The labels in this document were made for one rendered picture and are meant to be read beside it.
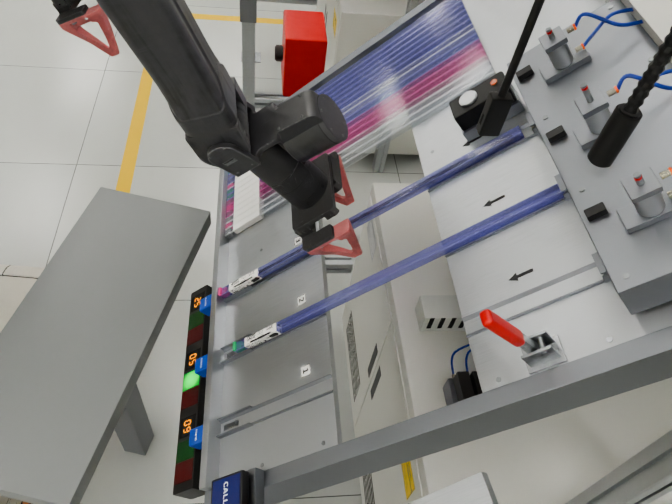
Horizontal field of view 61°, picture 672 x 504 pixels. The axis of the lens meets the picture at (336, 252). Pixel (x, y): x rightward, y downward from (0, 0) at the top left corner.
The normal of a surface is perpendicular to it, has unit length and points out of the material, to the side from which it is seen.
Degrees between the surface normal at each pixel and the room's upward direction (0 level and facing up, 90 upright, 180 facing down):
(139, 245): 0
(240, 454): 43
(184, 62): 103
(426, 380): 0
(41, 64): 0
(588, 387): 90
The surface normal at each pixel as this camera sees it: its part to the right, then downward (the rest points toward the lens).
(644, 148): -0.59, -0.47
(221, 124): 0.18, 0.89
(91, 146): 0.11, -0.63
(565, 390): 0.08, 0.77
